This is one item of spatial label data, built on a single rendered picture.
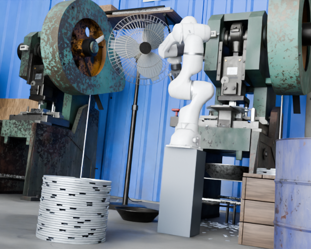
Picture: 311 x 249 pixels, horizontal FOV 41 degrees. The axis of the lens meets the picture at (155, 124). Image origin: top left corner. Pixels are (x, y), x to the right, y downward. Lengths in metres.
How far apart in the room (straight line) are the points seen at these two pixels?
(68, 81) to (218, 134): 1.36
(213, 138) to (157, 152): 1.69
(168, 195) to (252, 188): 0.44
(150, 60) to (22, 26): 2.85
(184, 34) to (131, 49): 1.16
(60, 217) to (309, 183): 0.94
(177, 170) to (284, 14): 1.14
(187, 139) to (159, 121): 2.29
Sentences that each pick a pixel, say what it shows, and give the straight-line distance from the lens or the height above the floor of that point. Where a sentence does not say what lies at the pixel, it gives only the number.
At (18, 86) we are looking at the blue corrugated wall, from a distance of 5.69.
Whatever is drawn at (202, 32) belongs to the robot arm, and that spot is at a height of 1.10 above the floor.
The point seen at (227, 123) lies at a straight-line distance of 2.80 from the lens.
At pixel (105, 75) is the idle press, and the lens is 3.88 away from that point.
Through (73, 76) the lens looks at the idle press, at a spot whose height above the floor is 1.03.
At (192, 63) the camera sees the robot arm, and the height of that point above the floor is 0.91.
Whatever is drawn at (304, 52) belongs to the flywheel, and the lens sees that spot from 3.32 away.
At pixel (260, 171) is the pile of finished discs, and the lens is 2.24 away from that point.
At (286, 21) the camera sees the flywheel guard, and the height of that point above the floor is 1.27.
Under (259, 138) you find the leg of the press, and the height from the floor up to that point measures 0.58.
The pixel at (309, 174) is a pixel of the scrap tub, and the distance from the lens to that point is 1.56.
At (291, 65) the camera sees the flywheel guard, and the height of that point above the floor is 1.04.
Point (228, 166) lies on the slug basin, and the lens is 2.80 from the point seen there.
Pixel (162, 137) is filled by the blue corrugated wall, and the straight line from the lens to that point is 4.38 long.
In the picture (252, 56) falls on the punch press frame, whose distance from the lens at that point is 2.93.
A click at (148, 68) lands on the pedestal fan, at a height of 1.16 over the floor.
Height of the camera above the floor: 0.30
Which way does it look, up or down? 7 degrees up
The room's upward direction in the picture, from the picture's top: 6 degrees clockwise
